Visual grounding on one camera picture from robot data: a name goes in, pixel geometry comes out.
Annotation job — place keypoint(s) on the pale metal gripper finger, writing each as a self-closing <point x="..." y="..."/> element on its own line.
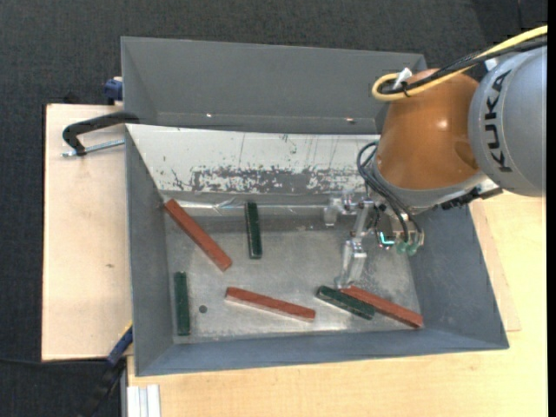
<point x="350" y="267"/>
<point x="330" y="216"/>

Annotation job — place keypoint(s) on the dark green flat block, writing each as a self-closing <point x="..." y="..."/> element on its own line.
<point x="343" y="301"/>
<point x="253" y="230"/>
<point x="182" y="304"/>

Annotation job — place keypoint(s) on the red-brown flat block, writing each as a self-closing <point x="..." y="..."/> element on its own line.
<point x="197" y="235"/>
<point x="391" y="309"/>
<point x="269" y="304"/>

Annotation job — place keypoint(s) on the grey metal bin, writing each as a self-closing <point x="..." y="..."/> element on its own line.
<point x="282" y="85"/>

